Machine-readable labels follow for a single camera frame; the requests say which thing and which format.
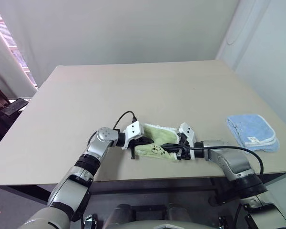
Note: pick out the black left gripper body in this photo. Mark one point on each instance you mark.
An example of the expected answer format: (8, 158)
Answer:
(133, 150)

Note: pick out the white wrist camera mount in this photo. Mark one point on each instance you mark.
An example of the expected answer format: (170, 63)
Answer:
(133, 130)
(189, 132)

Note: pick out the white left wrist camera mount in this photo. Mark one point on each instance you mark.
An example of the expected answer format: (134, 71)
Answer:
(133, 130)

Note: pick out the shiny metal fitting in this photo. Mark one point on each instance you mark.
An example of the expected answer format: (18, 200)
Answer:
(90, 220)

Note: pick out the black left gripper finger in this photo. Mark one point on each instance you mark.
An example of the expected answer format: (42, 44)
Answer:
(146, 140)

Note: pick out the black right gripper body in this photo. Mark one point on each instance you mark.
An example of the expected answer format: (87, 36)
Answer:
(184, 155)

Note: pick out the white curtain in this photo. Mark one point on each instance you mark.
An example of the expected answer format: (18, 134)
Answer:
(4, 69)

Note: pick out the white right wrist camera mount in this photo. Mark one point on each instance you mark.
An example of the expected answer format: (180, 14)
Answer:
(189, 132)

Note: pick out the folded blue towel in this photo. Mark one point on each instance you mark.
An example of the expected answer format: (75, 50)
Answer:
(250, 126)

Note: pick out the bright window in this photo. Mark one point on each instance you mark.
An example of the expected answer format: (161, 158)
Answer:
(12, 47)

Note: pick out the black metal table frame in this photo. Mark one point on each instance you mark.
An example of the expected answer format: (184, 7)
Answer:
(157, 188)

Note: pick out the grey-green robot torso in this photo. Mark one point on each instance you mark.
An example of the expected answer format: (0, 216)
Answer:
(157, 225)

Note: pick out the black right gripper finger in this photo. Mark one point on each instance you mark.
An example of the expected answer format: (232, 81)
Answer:
(171, 147)

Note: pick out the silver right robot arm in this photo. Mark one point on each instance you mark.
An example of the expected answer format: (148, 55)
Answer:
(233, 162)

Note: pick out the dark grey rounded shape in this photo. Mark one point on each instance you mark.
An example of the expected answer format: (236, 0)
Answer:
(121, 212)

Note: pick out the light green cloth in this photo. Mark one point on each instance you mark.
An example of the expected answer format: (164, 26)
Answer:
(162, 136)

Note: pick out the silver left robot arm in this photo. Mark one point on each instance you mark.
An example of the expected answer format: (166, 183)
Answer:
(102, 143)

